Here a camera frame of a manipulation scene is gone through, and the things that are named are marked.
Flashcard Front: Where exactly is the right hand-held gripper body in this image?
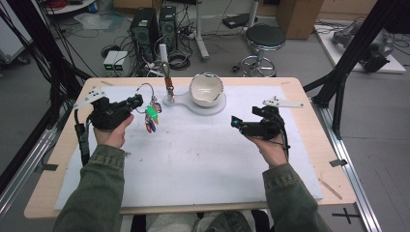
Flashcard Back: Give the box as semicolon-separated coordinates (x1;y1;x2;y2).
240;96;305;141

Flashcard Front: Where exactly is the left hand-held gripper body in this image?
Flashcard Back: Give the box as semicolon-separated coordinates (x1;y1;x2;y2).
73;86;136;131

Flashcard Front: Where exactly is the key ring with coloured tags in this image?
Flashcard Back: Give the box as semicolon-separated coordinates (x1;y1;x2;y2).
135;82;163;134

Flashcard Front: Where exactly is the white branched stand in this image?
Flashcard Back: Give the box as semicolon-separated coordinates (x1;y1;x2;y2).
159;43;227;116

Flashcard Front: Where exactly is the person's left hand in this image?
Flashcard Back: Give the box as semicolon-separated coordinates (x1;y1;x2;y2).
93;114;135;149

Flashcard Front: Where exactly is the person's right hand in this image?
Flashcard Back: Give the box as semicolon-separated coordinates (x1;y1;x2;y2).
247;133;290;169

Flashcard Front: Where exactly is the white power supply unit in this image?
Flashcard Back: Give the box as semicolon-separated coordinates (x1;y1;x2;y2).
113;50;131;77
102;50;119;77

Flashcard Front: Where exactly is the white eggshell-shaped bowl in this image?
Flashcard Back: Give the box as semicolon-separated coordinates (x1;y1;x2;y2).
189;72;224;108

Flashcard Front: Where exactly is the white foam mat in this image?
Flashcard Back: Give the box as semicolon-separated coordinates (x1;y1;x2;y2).
53;84;324;211

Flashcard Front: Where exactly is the black computer tower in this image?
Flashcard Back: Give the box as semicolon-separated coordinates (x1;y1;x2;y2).
159;5;179;52
130;7;161;63

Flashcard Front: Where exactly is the clear plastic bag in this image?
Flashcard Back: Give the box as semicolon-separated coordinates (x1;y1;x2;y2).
73;13;114;31

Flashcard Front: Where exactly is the black round stool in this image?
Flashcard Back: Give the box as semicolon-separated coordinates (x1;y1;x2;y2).
232;24;287;77

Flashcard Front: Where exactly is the thin wooden stick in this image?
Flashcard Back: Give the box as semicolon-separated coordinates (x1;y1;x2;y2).
318;177;343;201

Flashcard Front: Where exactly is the white-legged wooden desk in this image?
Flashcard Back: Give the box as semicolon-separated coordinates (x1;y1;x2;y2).
192;0;260;62

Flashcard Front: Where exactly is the flat black box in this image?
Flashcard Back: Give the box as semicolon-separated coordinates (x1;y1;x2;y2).
221;13;251;29

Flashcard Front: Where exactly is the round white table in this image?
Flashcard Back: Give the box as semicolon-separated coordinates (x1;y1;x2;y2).
44;0;98;15

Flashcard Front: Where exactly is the wooden cabinet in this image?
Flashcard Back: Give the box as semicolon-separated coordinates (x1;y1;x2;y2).
276;0;325;41

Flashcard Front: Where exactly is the black tape cross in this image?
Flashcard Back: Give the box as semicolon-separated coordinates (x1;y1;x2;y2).
332;207;361;225

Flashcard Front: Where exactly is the white board with equipment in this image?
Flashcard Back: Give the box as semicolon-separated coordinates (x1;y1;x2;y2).
313;17;407;75

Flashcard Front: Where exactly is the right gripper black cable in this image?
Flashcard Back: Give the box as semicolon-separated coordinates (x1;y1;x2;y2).
276;117;292;162

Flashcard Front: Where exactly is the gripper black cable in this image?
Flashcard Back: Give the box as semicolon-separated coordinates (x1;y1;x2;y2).
73;108;92;167
276;117;292;162

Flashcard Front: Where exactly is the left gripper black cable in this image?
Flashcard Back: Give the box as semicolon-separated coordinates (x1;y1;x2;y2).
73;108;92;167

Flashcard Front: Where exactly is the coiled black cable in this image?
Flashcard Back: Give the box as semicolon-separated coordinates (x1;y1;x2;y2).
167;50;191;72

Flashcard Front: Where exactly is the black metal frame post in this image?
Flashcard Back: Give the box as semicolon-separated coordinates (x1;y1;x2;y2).
0;0;95;194
303;0;410;141

